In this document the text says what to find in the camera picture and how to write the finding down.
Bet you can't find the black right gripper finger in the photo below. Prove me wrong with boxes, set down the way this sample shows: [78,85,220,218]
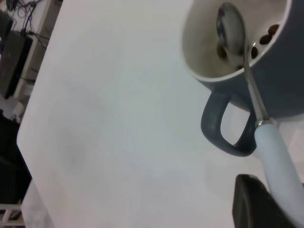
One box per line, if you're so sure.
[231,174,301,228]

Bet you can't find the metal spoon light blue handle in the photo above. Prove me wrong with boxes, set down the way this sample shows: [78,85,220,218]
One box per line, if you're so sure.
[216,2,304,228]

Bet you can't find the dark grey ceramic mug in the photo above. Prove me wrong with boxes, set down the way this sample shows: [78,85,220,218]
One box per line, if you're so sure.
[181,0,304,157]

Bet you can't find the black furniture block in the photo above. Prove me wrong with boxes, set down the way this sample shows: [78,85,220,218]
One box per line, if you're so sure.
[0,109,33,205]

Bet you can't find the black electronic box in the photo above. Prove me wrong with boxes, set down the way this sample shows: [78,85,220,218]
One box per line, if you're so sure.
[0,30,33,99]

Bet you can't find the white shelf frame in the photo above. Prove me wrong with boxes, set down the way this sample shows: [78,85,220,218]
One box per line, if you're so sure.
[14,0,65,95]

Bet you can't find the tangled black cables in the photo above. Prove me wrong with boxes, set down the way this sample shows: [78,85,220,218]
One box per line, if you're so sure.
[6,0,49,43]

